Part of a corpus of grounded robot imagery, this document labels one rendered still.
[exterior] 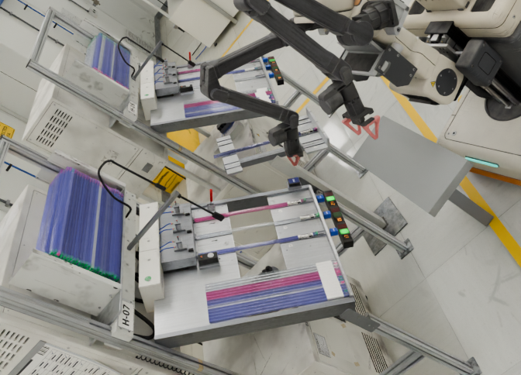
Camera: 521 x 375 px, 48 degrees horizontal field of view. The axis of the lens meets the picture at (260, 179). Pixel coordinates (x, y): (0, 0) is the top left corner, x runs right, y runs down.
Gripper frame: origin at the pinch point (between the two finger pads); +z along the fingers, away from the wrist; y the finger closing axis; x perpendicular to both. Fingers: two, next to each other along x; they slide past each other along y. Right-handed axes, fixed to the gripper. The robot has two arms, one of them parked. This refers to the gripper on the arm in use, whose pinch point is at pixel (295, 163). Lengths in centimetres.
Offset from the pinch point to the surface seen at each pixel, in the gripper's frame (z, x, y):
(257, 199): 12.5, -18.8, 3.6
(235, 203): 12.1, -28.9, 3.4
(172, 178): 185, -79, -258
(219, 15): 101, 3, -426
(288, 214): 11.9, -8.1, 17.9
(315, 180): 28.6, 12.6, -20.5
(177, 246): 2, -55, 34
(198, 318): 10, -51, 65
